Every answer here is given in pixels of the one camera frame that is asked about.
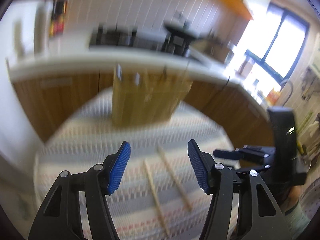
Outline wooden chopstick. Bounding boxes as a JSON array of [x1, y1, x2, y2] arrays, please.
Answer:
[[157, 146, 193, 212], [142, 160, 172, 235]]

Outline kitchen faucet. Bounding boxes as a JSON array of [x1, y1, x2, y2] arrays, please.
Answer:
[[280, 79, 294, 106]]

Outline right hand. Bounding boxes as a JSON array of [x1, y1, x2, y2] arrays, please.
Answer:
[[280, 186, 302, 213]]

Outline woven striped placemat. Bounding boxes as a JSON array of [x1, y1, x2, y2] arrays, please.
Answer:
[[34, 88, 233, 239]]

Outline yellow utensil holder basket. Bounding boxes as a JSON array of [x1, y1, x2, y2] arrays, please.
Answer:
[[111, 65, 193, 128]]

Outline dark framed window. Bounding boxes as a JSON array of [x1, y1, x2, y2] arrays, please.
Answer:
[[245, 3, 310, 83]]

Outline wooden lower cabinets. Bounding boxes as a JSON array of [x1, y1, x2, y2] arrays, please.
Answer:
[[12, 72, 273, 147]]

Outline black gas stove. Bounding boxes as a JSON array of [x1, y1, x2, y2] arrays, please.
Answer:
[[89, 24, 193, 57]]

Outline black wok with lid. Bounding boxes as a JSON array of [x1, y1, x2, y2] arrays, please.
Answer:
[[163, 10, 203, 41]]

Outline orange upper cabinet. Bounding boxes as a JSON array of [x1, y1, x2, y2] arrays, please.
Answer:
[[211, 0, 272, 21]]

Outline silver thermos bottle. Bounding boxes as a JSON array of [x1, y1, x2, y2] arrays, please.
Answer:
[[13, 18, 28, 60]]

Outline large oil sauce bottle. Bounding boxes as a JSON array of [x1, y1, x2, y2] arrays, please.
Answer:
[[49, 0, 68, 38]]

